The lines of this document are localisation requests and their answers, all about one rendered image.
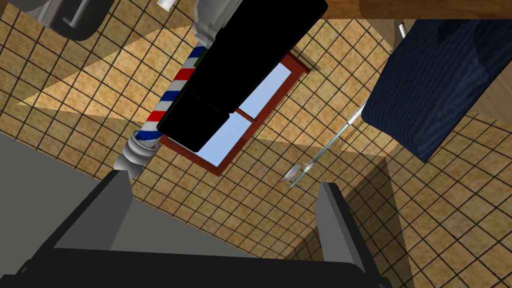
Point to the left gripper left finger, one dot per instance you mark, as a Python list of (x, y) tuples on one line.
[(100, 216)]

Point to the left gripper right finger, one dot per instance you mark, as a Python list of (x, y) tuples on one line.
[(334, 228)]

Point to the red framed window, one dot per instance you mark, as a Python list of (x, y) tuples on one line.
[(226, 138)]

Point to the red white blue striped pole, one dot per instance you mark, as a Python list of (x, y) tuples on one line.
[(175, 87)]

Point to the navy blue towel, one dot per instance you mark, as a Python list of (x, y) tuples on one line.
[(432, 88)]

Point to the black rectangular block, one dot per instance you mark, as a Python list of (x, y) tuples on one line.
[(244, 56)]

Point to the dark grey rounded fixture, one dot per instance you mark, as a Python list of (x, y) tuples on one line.
[(76, 22)]

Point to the silver towel rail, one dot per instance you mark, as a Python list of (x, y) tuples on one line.
[(324, 149)]

